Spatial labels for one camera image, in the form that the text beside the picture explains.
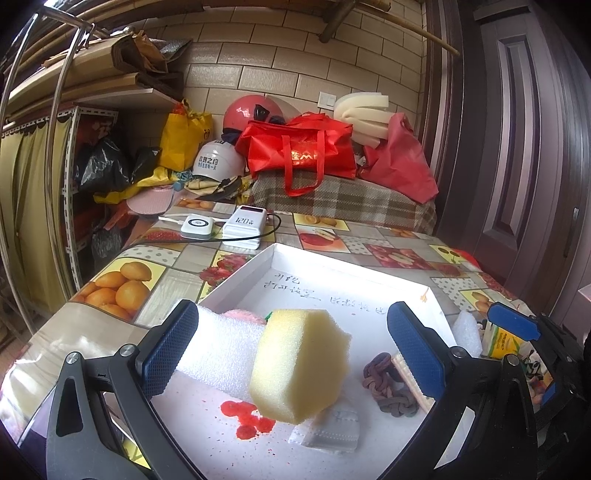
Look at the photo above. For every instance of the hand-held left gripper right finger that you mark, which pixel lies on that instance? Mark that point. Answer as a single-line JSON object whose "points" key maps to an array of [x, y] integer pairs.
{"points": [[415, 350]]}

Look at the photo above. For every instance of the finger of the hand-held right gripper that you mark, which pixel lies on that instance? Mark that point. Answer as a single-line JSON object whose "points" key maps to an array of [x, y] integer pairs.
{"points": [[512, 321], [549, 399]]}

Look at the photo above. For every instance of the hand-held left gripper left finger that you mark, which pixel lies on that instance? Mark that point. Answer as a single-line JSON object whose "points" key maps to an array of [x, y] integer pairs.
{"points": [[171, 350]]}

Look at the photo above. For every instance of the yellow green tissue packet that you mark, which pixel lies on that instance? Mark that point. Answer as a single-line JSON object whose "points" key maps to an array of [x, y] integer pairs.
{"points": [[498, 341]]}

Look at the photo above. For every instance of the small white foam piece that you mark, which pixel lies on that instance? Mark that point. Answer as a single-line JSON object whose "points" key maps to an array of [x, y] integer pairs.
{"points": [[466, 332]]}

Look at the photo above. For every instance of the white foam block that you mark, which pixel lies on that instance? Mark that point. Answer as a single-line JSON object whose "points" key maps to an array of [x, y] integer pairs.
{"points": [[221, 346]]}

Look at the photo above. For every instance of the pink plush toy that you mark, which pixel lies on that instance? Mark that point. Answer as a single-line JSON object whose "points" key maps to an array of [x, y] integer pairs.
{"points": [[244, 316]]}

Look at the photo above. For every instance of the white cardboard box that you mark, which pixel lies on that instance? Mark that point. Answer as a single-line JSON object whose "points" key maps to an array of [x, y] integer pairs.
{"points": [[323, 286]]}

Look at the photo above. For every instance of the yellow hexagonal sponge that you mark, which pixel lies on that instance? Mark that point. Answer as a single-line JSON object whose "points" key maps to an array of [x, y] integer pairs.
{"points": [[300, 364]]}

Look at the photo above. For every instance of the white face mask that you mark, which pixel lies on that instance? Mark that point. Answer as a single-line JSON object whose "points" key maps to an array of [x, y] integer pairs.
{"points": [[328, 429]]}

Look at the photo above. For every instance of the fruit printed tablecloth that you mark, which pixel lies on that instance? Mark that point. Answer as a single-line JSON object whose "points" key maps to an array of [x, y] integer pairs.
{"points": [[92, 323]]}

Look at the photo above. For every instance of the white round charger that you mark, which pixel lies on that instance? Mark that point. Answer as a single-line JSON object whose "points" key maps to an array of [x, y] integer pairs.
{"points": [[198, 226]]}

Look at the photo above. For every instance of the white power bank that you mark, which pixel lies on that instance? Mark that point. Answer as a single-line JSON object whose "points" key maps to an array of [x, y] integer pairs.
{"points": [[244, 226]]}

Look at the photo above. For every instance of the pink sun hat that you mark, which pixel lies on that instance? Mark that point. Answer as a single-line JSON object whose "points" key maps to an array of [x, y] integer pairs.
{"points": [[150, 203]]}

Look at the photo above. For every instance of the plaid covered box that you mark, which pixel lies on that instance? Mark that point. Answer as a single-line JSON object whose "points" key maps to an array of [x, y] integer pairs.
{"points": [[346, 203]]}

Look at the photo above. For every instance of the yellow cloth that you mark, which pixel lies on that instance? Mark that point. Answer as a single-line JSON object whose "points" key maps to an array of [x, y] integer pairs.
{"points": [[115, 194]]}

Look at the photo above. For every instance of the brown panelled door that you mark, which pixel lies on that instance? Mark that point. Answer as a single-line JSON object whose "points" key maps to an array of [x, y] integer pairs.
{"points": [[521, 138]]}

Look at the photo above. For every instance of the small black plastic bag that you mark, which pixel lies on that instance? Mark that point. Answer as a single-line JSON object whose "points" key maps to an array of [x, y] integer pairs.
{"points": [[145, 164]]}

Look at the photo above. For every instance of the red plastic bag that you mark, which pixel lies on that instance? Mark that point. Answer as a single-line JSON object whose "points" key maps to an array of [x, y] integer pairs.
{"points": [[401, 161]]}

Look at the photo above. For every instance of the white helmet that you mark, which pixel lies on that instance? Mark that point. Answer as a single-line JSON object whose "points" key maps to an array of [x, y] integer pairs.
{"points": [[217, 159]]}

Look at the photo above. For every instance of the large black plastic bag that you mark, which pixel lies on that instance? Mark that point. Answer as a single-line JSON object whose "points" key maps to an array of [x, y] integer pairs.
{"points": [[101, 164]]}

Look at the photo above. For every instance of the yellow curtain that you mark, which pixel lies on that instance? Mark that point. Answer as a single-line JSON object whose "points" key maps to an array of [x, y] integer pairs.
{"points": [[27, 194]]}

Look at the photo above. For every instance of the yellow bag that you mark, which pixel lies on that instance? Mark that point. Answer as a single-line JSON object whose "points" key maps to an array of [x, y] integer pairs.
{"points": [[182, 138]]}

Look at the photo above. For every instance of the red gift bag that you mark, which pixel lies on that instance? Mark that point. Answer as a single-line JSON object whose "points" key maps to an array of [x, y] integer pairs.
{"points": [[295, 147]]}

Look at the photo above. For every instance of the white foam stack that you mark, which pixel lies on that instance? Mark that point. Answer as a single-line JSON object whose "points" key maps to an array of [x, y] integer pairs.
{"points": [[364, 115]]}

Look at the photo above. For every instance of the pink helmet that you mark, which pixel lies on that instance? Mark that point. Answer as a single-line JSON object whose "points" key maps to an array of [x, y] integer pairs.
{"points": [[244, 113]]}

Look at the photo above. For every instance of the chrome pipe rack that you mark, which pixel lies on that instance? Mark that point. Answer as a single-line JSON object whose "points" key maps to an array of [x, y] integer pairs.
{"points": [[54, 104]]}

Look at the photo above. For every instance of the stack of wooden boards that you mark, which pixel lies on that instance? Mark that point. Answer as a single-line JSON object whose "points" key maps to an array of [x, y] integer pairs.
{"points": [[92, 60]]}

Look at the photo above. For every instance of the bamboo pole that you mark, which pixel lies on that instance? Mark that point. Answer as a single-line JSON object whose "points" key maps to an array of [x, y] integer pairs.
{"points": [[415, 33]]}

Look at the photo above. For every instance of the wall switch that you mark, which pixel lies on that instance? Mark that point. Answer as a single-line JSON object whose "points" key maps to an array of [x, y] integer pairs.
{"points": [[328, 100]]}

